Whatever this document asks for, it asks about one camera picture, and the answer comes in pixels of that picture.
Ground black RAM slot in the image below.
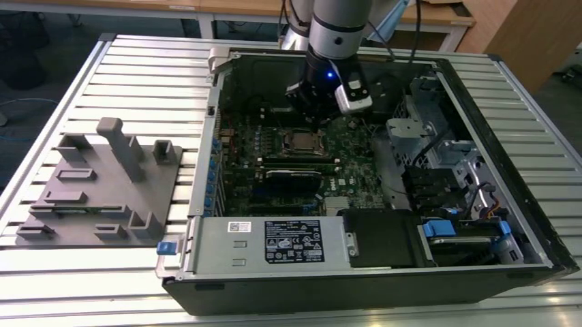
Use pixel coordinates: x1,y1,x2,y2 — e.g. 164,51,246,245
265,106,298,127
261,156,335,164

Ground black graphics card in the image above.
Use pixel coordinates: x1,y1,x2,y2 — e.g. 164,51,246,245
264,168,324,198

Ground silver metal drive cage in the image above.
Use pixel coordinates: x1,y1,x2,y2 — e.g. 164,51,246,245
384,76,489,191

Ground green motherboard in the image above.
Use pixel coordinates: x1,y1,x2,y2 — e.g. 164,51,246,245
212,114,409,217

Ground grey case latch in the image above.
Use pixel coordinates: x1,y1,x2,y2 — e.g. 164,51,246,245
206,47,230,74

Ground black plastic disk bay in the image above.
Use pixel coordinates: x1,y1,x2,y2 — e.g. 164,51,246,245
403,166,469,211

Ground black fan shroud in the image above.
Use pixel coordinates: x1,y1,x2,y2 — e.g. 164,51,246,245
337,209,432,270

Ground hard disk in blue carrier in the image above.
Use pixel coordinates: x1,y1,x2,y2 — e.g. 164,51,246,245
417,219,509,268

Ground silver power supply unit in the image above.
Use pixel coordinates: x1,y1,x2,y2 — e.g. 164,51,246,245
181,216,353,275

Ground wooden cabinet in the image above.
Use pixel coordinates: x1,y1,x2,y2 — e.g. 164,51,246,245
453,0,582,95

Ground grey parts rack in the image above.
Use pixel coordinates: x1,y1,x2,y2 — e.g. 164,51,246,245
14,117,185,247

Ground black PC case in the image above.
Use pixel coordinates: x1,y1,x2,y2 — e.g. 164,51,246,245
153,46,580,316

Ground black chair base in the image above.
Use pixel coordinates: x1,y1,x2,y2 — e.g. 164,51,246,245
560,64,582,84

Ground black office chair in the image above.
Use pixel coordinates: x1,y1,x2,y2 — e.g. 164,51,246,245
0,16,50,91

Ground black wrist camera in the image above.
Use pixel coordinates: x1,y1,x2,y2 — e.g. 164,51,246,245
284,81,314,103

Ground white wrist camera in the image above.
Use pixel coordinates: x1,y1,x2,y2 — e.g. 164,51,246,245
335,80,373,115

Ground thin black case cable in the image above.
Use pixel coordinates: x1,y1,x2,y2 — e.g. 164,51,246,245
411,124,452,168

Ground wooden desk white frame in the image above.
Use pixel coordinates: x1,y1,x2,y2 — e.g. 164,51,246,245
0,0,214,39
198,0,477,52

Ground black wire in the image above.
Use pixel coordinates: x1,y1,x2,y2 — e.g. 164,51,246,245
467,182,496,214

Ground blue floor cable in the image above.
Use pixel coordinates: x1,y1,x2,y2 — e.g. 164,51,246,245
0,97,58,110

